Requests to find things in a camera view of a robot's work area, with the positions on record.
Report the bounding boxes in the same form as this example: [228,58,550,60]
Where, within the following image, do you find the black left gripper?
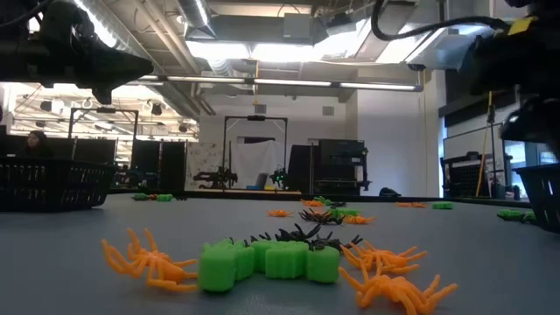
[0,38,155,107]

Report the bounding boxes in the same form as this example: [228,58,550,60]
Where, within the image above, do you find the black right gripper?
[469,17,560,155]

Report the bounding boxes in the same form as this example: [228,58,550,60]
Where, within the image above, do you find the black tripod stand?
[486,103,500,199]

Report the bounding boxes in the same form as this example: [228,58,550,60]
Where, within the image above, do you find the whiteboard on stand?
[441,124,507,199]

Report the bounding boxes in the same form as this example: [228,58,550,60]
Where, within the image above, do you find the black partition panels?
[129,138,188,194]
[0,134,117,161]

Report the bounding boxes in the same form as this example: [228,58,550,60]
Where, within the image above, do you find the black plastic mesh basket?
[0,156,118,214]
[512,163,560,234]

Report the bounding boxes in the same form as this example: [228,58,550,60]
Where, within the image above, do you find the black slatted crate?
[439,150,483,199]

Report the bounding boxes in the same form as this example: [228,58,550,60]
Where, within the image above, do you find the person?
[17,129,56,159]

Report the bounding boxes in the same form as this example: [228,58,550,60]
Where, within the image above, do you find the yellow label tag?
[507,16,540,37]

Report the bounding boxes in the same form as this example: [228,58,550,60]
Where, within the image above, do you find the white hanging cloth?
[229,138,286,190]

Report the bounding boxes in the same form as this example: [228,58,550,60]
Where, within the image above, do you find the black equipment rack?
[286,137,372,197]

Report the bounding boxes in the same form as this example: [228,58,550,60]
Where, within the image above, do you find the black frame stand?
[67,106,140,165]
[221,114,290,190]

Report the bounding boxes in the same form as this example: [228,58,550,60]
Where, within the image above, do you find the yellow hanging cable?
[474,89,494,198]

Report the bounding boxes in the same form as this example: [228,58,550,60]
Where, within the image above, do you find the silver round ventilation duct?
[177,0,219,41]

